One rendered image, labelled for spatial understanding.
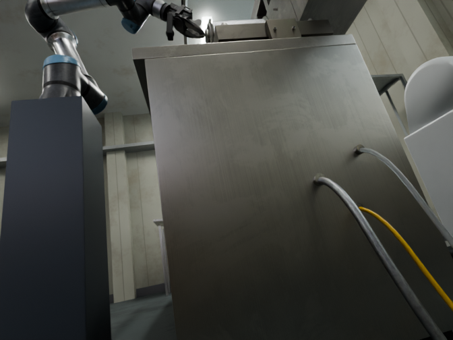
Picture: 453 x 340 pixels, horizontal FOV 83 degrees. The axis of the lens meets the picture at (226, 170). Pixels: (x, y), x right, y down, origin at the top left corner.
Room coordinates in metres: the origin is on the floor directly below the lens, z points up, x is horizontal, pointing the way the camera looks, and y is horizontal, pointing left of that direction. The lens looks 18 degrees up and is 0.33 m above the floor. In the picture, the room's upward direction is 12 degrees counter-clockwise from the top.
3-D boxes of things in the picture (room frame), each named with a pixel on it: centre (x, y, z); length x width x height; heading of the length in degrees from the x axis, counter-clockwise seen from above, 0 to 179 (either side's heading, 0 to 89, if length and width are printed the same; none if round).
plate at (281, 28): (0.66, -0.27, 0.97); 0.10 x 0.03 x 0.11; 100
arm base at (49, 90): (0.75, 0.52, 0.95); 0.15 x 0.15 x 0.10
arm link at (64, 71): (0.76, 0.52, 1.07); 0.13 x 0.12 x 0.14; 175
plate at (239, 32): (0.75, -0.24, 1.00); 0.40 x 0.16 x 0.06; 100
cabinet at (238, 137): (1.84, 0.06, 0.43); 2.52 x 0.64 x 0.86; 10
